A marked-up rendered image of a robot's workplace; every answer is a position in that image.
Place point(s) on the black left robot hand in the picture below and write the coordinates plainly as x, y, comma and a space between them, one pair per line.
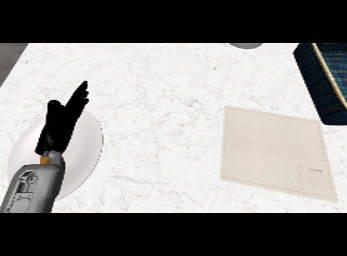
59, 128

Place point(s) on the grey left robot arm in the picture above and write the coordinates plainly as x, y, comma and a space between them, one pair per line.
38, 186

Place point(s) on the beige square placemat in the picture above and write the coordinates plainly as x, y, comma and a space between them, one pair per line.
270, 150

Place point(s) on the dark blue wicker basket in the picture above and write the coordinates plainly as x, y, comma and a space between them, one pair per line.
329, 80

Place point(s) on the white round plate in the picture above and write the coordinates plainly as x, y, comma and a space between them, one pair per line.
85, 150

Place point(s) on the grey round object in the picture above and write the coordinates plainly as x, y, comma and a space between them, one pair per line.
246, 45

